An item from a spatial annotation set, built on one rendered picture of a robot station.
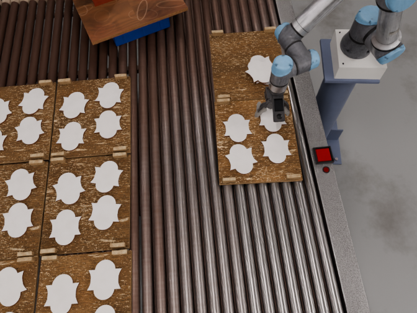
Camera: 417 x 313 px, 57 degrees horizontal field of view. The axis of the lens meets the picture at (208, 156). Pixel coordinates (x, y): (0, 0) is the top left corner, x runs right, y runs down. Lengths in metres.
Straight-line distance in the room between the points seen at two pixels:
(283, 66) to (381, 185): 1.55
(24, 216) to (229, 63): 1.14
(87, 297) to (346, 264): 0.99
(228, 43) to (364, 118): 1.39
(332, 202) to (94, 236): 0.97
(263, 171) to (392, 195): 1.36
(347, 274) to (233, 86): 0.95
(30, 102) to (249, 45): 1.09
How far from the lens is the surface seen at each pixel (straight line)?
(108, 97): 1.87
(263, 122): 1.74
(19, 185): 1.80
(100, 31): 2.01
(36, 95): 1.99
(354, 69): 2.01
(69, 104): 1.91
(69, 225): 1.65
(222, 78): 1.87
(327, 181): 1.70
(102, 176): 1.68
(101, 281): 1.56
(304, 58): 1.54
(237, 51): 1.98
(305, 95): 1.89
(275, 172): 1.65
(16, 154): 1.88
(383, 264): 2.67
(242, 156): 1.65
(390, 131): 3.05
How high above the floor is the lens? 2.43
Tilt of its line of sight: 65 degrees down
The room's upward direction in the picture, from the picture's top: 3 degrees counter-clockwise
